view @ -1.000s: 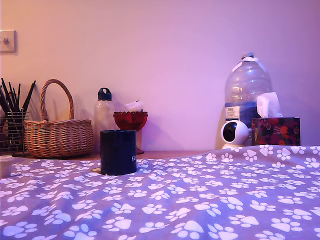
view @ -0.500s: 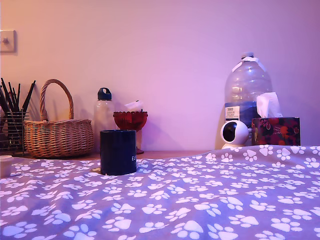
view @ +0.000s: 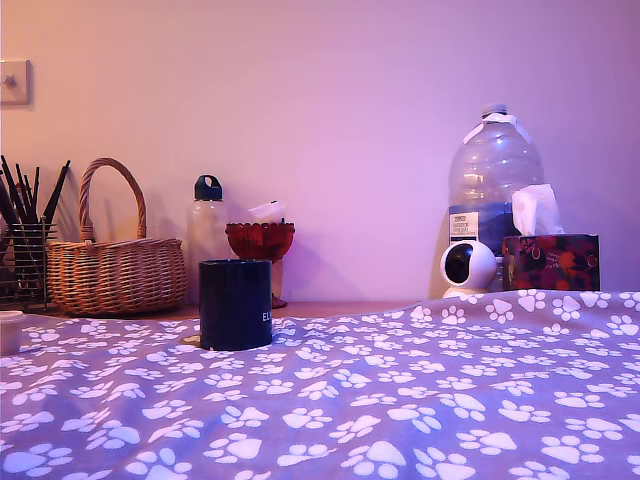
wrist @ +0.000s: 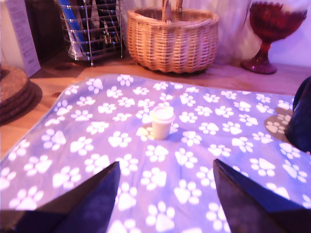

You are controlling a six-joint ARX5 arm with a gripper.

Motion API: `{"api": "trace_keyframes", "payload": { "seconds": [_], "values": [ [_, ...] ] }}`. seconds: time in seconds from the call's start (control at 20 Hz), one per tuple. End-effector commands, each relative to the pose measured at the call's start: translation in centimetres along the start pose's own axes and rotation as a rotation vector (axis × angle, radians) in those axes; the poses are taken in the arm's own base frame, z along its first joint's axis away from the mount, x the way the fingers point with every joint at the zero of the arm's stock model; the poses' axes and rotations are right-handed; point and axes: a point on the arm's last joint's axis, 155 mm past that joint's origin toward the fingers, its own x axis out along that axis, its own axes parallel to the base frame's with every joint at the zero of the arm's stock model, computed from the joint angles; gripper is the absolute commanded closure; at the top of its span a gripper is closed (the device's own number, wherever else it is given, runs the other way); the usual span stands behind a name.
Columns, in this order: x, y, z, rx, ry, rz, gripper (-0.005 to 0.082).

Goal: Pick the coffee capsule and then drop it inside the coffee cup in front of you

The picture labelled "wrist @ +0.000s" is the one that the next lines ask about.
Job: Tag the blue paw print cloth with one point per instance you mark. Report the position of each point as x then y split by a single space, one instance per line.
194 150

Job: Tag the cream coffee capsule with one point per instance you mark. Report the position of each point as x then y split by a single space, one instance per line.
160 126

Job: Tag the red glass goblet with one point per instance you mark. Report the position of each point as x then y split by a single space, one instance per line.
272 24

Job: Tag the white printed carton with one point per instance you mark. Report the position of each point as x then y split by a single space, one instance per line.
18 36

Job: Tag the dark blue mug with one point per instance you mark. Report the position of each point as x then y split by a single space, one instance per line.
300 121

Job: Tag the cork coaster stack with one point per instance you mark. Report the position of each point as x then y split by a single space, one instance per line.
12 92

